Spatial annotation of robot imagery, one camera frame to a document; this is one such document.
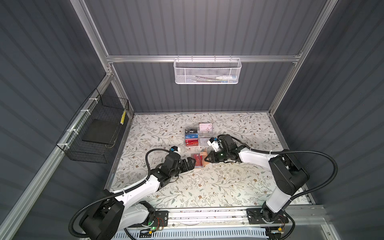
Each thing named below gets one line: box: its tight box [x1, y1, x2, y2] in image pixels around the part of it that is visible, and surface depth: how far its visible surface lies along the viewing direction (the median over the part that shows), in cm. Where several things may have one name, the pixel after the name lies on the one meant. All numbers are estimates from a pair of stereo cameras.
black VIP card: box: [185, 128, 198, 134], surface depth 102 cm
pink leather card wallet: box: [191, 151, 210, 169], surface depth 93 cm
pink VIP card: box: [199, 123, 213, 132], surface depth 102 cm
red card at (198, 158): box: [193, 153, 203, 167], surface depth 93 cm
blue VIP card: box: [185, 133, 199, 139], surface depth 101 cm
